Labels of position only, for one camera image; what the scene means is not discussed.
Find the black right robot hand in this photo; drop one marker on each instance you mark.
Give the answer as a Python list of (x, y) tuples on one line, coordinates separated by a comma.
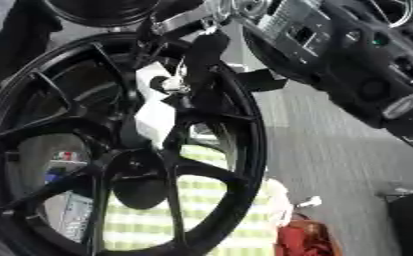
[(206, 56)]

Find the white pin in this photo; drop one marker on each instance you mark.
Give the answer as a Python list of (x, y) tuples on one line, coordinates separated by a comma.
[(172, 84)]

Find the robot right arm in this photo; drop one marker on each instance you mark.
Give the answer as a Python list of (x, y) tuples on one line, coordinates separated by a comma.
[(355, 60)]

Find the black spoked wheel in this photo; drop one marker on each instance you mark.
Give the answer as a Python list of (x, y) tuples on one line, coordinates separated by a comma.
[(221, 213)]

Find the black round tyre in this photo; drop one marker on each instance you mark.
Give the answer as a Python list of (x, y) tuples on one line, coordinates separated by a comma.
[(98, 15)]

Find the red bag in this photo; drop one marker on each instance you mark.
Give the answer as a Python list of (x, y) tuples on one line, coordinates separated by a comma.
[(303, 238)]

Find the grey box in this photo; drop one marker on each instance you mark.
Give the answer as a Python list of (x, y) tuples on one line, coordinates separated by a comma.
[(75, 216)]

